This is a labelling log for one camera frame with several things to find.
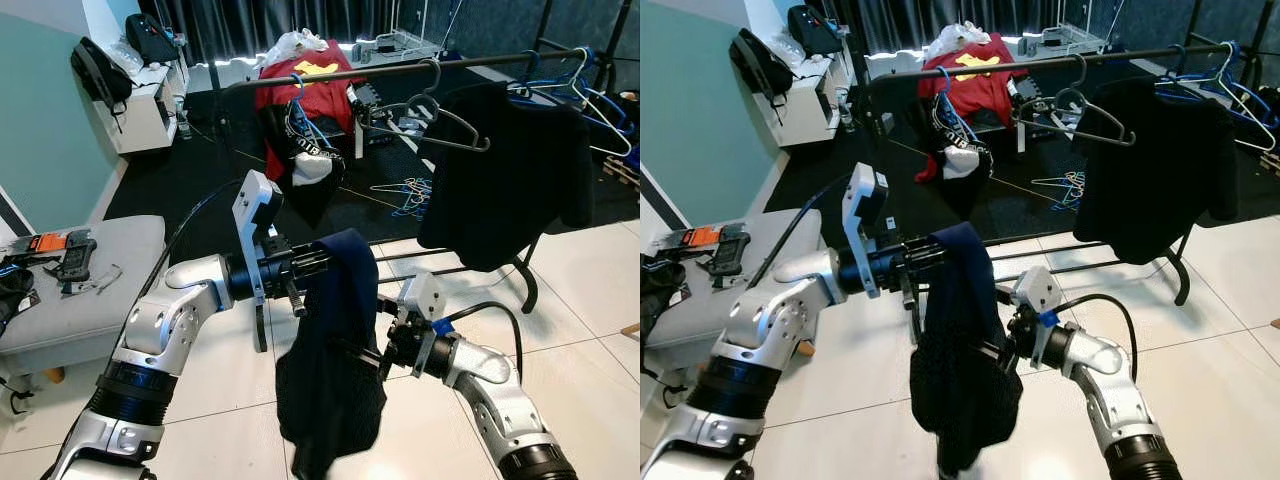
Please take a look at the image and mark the black hanging shirt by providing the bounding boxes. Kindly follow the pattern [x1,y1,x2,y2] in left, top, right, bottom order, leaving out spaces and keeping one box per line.
[418,80,593,273]
[1072,75,1241,266]

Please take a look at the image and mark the black bag with red tag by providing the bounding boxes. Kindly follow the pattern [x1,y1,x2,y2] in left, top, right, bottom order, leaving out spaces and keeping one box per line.
[123,12,181,66]
[785,5,843,56]

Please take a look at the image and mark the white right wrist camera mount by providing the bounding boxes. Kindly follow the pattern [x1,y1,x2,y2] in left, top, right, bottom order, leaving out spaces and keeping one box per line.
[398,270,448,346]
[1010,265,1063,336]

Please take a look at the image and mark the red cloth with yellow star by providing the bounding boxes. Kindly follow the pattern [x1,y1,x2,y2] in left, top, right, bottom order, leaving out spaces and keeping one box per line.
[915,33,1021,183]
[253,40,366,181]

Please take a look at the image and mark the crumpled white cloth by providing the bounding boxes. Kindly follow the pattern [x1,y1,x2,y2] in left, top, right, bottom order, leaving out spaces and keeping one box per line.
[262,28,331,63]
[925,20,991,56]

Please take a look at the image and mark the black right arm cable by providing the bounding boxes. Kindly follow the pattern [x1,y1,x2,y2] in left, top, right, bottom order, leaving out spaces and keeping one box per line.
[445,300,526,376]
[1055,292,1141,381]

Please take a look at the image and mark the black handheld controller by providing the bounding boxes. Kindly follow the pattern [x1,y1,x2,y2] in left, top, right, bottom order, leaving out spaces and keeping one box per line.
[705,230,751,279]
[55,235,99,291]

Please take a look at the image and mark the dark pleated curtain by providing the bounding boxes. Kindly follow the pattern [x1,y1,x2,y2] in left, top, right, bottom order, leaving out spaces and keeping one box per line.
[165,0,441,61]
[830,0,1096,51]

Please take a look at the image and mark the black backpack grey strap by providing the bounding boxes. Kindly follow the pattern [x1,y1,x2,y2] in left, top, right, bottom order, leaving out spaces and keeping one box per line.
[70,37,134,116]
[728,28,796,101]

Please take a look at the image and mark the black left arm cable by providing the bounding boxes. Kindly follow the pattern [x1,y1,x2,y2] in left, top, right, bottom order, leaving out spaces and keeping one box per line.
[130,180,246,311]
[748,172,853,289]

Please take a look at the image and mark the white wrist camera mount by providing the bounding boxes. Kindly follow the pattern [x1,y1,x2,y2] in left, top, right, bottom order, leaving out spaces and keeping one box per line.
[398,270,448,346]
[843,162,891,299]
[1010,265,1063,336]
[232,170,286,306]

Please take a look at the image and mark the black cloth bundle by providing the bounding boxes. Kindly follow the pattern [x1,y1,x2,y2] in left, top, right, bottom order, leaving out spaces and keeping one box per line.
[640,258,689,336]
[0,262,39,336]

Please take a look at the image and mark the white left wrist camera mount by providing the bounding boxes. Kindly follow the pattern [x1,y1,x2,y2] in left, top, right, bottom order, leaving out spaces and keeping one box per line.
[232,170,286,306]
[843,162,891,299]

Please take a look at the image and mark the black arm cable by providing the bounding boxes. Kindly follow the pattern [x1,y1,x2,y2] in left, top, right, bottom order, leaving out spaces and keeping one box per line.
[445,300,526,376]
[748,172,853,289]
[130,180,246,311]
[1055,292,1141,381]

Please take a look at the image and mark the black metal garment rack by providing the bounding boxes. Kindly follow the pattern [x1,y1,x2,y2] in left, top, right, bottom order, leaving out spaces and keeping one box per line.
[205,0,641,316]
[860,0,1280,309]

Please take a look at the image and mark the grey cushioned bench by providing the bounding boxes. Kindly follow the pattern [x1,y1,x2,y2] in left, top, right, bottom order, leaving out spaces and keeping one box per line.
[0,215,168,396]
[640,208,801,376]

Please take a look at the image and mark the navy blue garment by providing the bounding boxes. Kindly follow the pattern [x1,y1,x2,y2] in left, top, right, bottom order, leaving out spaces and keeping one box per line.
[275,228,389,479]
[908,222,1026,476]

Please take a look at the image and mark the white shelf unit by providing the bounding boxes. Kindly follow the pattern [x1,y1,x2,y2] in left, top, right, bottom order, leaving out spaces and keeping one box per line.
[770,50,861,149]
[95,55,191,156]

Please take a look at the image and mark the white raised platform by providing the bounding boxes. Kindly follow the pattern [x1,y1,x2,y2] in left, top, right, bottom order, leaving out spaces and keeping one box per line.
[185,35,471,91]
[860,30,1111,76]

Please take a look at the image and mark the white metal tube frame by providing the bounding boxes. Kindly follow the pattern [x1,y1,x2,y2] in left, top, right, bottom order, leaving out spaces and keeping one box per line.
[350,0,446,66]
[1015,0,1111,59]

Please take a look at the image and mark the black shorts white waistband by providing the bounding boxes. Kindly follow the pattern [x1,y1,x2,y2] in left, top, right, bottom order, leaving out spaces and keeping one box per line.
[915,95,996,221]
[258,95,348,229]

